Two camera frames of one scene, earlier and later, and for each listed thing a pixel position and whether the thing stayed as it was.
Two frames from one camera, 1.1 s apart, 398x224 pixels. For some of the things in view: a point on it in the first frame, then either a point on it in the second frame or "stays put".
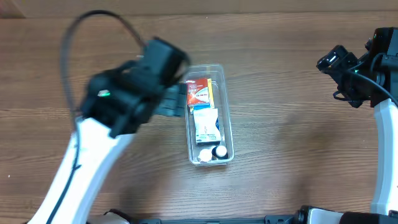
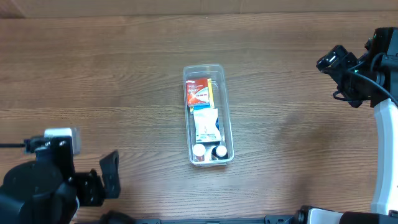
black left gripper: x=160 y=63 → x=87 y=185
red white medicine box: x=197 y=91 stays put
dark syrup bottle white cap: x=219 y=152 stays put
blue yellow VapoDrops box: x=206 y=106 stays put
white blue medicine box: x=206 y=131 stays put
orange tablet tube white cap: x=205 y=155 → x=199 y=150
